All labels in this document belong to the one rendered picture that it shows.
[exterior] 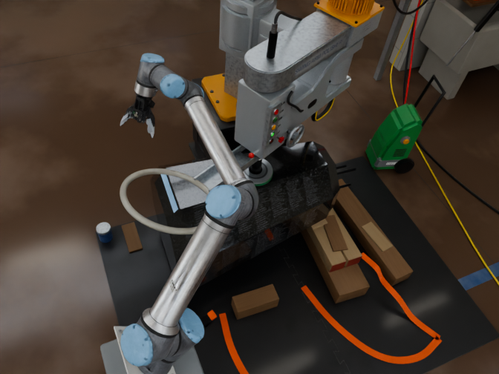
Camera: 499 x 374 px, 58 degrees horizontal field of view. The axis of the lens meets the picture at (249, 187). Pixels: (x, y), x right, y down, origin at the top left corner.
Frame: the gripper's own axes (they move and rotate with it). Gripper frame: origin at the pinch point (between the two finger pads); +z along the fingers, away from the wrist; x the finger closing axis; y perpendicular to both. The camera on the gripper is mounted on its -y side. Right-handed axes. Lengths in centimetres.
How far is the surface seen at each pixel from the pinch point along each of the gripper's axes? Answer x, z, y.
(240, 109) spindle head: 39, -10, -43
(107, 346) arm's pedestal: 21, 84, 48
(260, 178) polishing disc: 64, 33, -58
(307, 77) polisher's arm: 67, -31, -70
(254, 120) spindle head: 48, -9, -38
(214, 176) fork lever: 39, 27, -30
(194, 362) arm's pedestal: 61, 75, 47
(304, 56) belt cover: 59, -48, -42
